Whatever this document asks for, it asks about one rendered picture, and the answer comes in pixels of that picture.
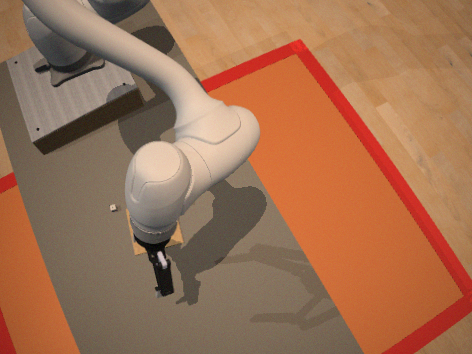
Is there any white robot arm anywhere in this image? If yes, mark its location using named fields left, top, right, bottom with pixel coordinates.
left=22, top=0, right=260, bottom=244

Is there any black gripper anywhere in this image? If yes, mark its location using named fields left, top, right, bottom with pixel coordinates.
left=133, top=233, right=174, bottom=298

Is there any orange flat mat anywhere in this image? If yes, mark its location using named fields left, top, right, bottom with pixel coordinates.
left=126, top=209, right=184, bottom=256

